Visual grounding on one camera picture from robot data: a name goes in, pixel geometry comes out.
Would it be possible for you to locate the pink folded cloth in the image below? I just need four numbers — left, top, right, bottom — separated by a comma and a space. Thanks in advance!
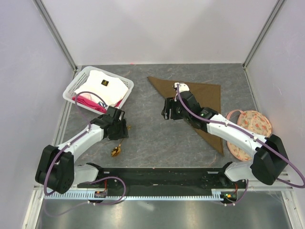
77, 95, 107, 114

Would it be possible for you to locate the floral pink hat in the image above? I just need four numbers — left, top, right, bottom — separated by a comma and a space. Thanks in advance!
226, 109, 273, 161

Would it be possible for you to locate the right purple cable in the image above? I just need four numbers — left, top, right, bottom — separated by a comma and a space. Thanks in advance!
176, 85, 305, 207

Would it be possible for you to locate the white plastic basket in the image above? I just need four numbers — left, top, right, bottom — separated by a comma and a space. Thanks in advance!
63, 66, 134, 115

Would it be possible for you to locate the brown cloth napkin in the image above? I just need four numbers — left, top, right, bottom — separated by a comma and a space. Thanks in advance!
147, 76, 224, 156

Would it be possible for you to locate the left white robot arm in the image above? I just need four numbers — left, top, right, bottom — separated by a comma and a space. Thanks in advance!
35, 106, 129, 194

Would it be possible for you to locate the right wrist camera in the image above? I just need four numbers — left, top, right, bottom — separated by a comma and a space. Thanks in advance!
173, 83, 190, 93

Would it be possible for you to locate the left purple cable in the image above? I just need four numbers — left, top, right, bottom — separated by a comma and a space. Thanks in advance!
42, 91, 127, 217

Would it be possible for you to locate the slotted cable duct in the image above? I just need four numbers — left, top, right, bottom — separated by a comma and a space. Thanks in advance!
45, 190, 224, 201

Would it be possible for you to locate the purple cable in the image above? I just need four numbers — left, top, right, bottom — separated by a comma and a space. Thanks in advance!
176, 85, 305, 207
42, 91, 127, 217

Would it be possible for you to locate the white folded t-shirt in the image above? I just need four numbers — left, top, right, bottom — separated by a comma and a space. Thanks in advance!
74, 70, 128, 106

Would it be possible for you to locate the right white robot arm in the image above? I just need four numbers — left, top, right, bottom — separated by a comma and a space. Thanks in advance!
162, 91, 288, 188

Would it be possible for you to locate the gold ornate spoon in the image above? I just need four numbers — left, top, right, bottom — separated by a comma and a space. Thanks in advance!
111, 139, 123, 157

